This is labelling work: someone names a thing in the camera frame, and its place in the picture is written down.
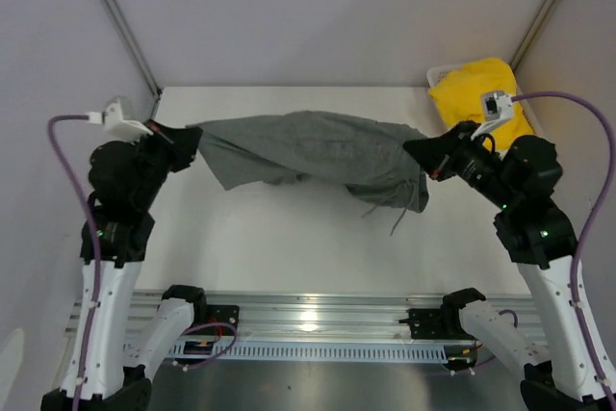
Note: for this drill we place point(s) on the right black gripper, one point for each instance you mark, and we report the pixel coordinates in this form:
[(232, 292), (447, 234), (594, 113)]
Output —
[(441, 155)]

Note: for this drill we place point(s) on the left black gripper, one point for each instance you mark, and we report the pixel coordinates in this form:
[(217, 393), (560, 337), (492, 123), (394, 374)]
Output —
[(180, 142)]

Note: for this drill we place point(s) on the grey shorts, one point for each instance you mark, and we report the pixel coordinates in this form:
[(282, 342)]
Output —
[(363, 155)]

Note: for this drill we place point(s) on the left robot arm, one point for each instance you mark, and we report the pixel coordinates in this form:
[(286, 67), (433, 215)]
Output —
[(126, 176)]

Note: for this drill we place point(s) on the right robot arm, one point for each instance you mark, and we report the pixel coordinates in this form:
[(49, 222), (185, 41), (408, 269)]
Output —
[(573, 371)]

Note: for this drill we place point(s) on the yellow shorts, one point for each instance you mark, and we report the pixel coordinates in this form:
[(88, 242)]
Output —
[(456, 89)]

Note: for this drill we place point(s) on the white plastic basket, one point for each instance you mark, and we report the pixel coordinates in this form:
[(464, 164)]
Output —
[(524, 123)]

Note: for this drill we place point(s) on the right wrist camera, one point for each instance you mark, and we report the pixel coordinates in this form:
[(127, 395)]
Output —
[(498, 108)]

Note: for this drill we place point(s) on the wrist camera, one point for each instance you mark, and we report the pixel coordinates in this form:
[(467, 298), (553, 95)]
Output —
[(119, 121), (498, 108)]

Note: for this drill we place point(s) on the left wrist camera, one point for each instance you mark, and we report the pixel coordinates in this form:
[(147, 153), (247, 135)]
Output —
[(119, 121)]

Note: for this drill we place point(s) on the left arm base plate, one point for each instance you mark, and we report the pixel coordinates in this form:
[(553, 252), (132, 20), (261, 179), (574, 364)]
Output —
[(218, 314)]

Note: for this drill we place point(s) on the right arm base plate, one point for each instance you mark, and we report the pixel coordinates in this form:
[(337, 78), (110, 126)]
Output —
[(432, 324)]

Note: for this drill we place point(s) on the aluminium rail frame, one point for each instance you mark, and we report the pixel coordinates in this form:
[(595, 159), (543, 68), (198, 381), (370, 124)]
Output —
[(365, 319)]

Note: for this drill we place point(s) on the slotted cable duct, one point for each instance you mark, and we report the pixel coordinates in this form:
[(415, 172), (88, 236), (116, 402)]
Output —
[(192, 351)]

